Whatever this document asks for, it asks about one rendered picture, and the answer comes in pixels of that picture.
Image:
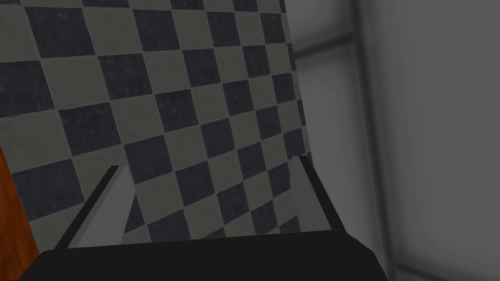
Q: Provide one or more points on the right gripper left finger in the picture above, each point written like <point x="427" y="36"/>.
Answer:
<point x="105" y="210"/>

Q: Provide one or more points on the grey panelled door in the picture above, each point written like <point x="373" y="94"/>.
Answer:
<point x="410" y="136"/>

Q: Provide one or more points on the orange-brown wooden furniture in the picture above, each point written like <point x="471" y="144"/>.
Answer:
<point x="13" y="230"/>

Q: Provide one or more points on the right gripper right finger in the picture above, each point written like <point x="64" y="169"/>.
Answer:
<point x="312" y="199"/>

